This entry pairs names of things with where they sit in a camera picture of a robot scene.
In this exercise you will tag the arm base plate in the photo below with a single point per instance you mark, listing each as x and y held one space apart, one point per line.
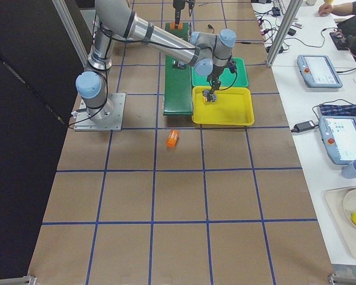
109 118

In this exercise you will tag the yellow push button switch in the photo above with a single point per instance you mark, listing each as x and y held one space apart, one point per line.
208 96

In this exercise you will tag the green belt conveyor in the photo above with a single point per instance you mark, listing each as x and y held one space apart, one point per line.
177 89

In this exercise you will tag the orange cylinder marked 4680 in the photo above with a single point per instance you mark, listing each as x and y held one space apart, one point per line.
172 138

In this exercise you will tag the blue patterned cloth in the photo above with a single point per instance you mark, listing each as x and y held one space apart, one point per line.
338 110

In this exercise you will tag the blue cup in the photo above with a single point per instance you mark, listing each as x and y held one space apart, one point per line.
349 171

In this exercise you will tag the green plastic tray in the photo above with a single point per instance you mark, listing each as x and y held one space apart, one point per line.
238 79

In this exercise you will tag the plain orange cylinder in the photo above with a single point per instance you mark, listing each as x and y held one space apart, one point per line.
174 26

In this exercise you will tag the teach pendant tablet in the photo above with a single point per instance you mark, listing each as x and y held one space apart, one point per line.
339 137
318 72

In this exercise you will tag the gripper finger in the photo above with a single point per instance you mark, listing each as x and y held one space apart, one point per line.
217 88
177 13
191 10
211 89

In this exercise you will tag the person's forearm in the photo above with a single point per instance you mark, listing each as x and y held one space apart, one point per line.
344 9

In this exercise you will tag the beige tray with plate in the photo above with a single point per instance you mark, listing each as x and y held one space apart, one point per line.
342 204

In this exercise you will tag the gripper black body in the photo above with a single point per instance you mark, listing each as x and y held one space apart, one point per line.
177 7
216 72

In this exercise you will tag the black power adapter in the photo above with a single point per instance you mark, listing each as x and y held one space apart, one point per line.
303 126

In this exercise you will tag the yellow plastic tray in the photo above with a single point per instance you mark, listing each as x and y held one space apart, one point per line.
232 107

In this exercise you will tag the aluminium frame post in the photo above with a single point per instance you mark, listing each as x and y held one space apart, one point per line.
289 10

